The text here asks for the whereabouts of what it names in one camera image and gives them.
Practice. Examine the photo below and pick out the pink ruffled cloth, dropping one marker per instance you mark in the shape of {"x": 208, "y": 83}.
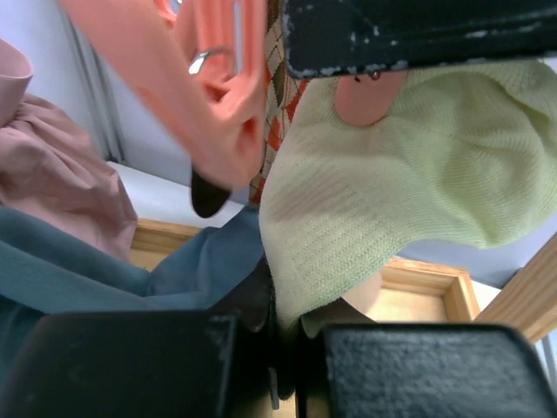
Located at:
{"x": 50, "y": 169}

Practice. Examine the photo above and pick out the wooden drying rack frame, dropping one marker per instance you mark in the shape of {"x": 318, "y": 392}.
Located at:
{"x": 420, "y": 291}

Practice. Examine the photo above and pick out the teal blue cloth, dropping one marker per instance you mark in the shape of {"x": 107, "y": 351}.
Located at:
{"x": 46, "y": 271}

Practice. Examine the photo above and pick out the argyle patterned sock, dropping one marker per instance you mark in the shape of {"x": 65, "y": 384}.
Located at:
{"x": 282, "y": 95}

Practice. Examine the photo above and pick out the pink round clip hanger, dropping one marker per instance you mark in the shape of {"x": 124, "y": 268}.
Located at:
{"x": 219, "y": 121}

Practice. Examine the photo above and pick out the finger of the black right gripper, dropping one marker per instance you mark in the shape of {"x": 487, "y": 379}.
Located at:
{"x": 331, "y": 38}
{"x": 207, "y": 199}

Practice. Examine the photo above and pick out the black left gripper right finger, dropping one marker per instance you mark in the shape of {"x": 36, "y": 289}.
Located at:
{"x": 432, "y": 371}

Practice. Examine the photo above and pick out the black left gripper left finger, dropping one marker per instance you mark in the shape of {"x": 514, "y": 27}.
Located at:
{"x": 162, "y": 364}

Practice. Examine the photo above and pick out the pale yellow sock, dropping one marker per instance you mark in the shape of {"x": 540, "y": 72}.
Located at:
{"x": 465, "y": 154}

